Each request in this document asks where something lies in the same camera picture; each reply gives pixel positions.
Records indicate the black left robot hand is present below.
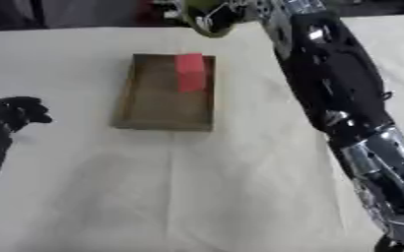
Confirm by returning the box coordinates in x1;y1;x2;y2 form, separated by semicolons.
0;95;56;185

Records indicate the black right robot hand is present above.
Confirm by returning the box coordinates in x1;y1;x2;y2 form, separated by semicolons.
177;0;395;141

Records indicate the olive green round object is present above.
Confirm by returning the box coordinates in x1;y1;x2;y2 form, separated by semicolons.
182;0;242;38

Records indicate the tan box with brown inside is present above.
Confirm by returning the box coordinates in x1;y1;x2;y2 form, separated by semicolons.
110;52;218;133

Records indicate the red rectangular block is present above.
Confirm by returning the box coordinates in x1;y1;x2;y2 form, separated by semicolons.
172;52;209;94

